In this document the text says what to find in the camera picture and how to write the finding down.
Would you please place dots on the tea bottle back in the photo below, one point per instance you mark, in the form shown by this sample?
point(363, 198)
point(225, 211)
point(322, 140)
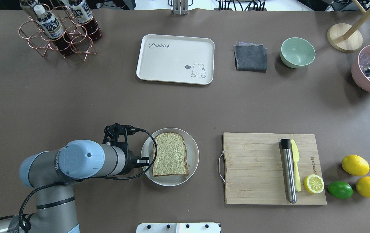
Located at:
point(84, 16)

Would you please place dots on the white round plate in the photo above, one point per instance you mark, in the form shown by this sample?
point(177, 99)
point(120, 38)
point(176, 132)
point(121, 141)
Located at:
point(192, 158)

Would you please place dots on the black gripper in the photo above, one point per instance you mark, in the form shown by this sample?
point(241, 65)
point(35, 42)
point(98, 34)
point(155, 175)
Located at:
point(131, 164)

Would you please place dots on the half lemon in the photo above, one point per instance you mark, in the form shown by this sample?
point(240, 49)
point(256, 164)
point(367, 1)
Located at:
point(313, 184)

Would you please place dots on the grey folded cloth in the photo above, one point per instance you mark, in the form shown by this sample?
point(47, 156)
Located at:
point(250, 57)

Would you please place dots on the tea bottle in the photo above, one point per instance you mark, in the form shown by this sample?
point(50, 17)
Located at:
point(84, 16)
point(53, 29)
point(28, 7)

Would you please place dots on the tea bottle front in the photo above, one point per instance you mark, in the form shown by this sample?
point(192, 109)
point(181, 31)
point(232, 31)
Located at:
point(53, 29)

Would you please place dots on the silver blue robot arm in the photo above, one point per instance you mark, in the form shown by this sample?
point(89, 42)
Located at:
point(52, 174)

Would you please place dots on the wooden cutting board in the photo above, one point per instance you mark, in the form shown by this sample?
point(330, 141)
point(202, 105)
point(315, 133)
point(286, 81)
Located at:
point(254, 174)

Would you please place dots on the wooden mug tree stand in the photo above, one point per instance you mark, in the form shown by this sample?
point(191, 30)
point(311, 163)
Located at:
point(346, 38)

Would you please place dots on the bread slice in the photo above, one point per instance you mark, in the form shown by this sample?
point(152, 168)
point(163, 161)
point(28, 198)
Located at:
point(170, 159)

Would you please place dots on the yellow plastic knife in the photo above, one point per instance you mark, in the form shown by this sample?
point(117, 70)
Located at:
point(296, 159)

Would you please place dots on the cream rabbit tray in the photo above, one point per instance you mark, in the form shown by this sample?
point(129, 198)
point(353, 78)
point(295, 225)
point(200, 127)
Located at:
point(178, 59)

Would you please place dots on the copper wire bottle rack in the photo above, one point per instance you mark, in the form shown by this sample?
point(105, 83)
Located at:
point(68, 28)

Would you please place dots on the white control box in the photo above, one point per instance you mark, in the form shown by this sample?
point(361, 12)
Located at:
point(187, 227)

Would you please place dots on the green bowl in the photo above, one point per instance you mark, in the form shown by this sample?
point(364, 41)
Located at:
point(297, 52)

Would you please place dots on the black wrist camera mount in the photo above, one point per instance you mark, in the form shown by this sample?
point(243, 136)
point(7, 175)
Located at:
point(116, 135)

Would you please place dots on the aluminium frame post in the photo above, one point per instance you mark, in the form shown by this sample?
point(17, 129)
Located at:
point(180, 7)

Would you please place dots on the green lime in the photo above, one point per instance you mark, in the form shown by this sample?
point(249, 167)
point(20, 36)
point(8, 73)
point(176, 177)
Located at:
point(340, 189)

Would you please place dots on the yellow lemon far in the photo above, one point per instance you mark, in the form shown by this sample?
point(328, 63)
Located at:
point(355, 165)

